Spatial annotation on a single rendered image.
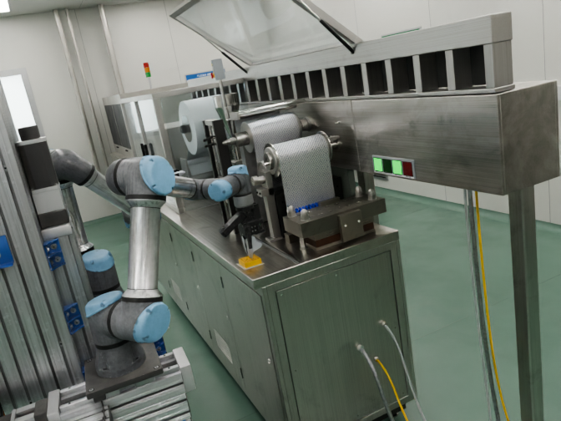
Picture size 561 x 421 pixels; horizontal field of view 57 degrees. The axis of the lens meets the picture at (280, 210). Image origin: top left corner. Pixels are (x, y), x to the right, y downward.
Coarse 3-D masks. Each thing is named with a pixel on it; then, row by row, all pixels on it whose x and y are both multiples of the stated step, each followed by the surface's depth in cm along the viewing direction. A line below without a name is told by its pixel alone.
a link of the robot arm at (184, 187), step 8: (112, 168) 152; (112, 176) 152; (176, 176) 180; (112, 184) 152; (176, 184) 178; (184, 184) 181; (192, 184) 185; (200, 184) 188; (176, 192) 179; (184, 192) 182; (192, 192) 185; (200, 192) 188
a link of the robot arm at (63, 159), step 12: (60, 156) 189; (72, 156) 190; (60, 168) 188; (72, 168) 189; (84, 168) 191; (72, 180) 192; (84, 180) 192; (96, 180) 195; (96, 192) 199; (108, 192) 199; (120, 204) 204
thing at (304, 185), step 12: (300, 168) 216; (312, 168) 219; (324, 168) 221; (288, 180) 215; (300, 180) 217; (312, 180) 220; (324, 180) 222; (288, 192) 216; (300, 192) 218; (312, 192) 220; (324, 192) 223; (288, 204) 216; (300, 204) 219
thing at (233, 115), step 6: (288, 102) 242; (294, 102) 243; (300, 102) 244; (258, 108) 240; (264, 108) 237; (270, 108) 238; (276, 108) 244; (234, 114) 234; (240, 114) 233; (246, 114) 236
